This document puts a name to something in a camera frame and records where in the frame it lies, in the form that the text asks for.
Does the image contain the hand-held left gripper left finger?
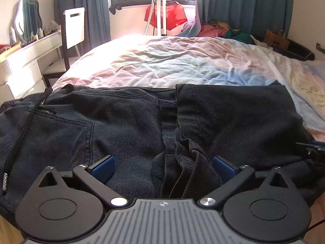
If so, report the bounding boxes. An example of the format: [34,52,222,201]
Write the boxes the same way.
[38,155,129,207]

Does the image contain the red garment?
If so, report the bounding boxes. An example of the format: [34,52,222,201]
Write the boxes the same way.
[144,1,188,30]

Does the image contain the beige cloth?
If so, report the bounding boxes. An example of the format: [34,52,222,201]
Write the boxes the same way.
[209,20,232,30]

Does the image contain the wavy-edged mirror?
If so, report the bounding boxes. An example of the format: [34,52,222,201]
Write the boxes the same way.
[14,0,42,42]

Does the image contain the pastel bed sheet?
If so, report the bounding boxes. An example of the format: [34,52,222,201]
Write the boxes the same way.
[52,36,325,143]

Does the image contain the green cloth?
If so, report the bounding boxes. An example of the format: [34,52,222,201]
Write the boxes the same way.
[223,29,252,42]

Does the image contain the teal curtain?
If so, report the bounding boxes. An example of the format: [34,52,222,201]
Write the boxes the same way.
[54,0,112,56]
[196,0,294,38]

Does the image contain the white vanity desk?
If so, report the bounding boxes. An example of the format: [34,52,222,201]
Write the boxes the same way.
[0,30,63,100]

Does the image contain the white-backed dark chair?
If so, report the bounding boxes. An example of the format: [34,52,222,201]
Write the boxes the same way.
[43,7,85,88]

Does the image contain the light blue cloth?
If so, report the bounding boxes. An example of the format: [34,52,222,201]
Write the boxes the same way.
[175,19,204,37]

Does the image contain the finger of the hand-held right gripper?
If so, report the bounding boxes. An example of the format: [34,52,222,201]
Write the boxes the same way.
[295,140,325,163]

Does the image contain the black basket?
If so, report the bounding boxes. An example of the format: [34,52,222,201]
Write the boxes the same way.
[250,34,315,61]

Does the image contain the white garment steamer stand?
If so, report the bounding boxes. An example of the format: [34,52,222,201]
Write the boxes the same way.
[143,0,168,36]

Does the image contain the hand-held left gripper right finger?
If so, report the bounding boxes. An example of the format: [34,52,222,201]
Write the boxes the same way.
[199,156,290,207]

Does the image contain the brown paper bag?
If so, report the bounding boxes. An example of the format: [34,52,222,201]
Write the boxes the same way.
[263,29,290,51]

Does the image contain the black pants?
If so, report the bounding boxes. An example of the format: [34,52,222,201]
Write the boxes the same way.
[0,83,323,224]

